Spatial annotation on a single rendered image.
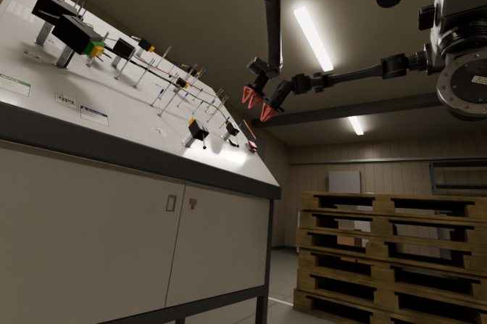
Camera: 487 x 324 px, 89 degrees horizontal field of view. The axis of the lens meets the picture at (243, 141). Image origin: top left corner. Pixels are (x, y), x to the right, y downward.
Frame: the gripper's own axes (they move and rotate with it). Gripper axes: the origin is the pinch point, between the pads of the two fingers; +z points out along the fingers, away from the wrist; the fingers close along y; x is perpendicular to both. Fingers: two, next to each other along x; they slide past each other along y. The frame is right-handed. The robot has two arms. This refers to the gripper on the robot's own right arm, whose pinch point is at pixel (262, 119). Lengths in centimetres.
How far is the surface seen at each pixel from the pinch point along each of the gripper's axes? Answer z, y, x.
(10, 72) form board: 24, 80, 6
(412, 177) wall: -79, -601, -113
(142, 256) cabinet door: 52, 37, 32
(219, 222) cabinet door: 42.7, 6.9, 21.9
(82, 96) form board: 23, 65, 3
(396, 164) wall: -84, -594, -154
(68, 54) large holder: 16, 72, -7
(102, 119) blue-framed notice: 24, 59, 11
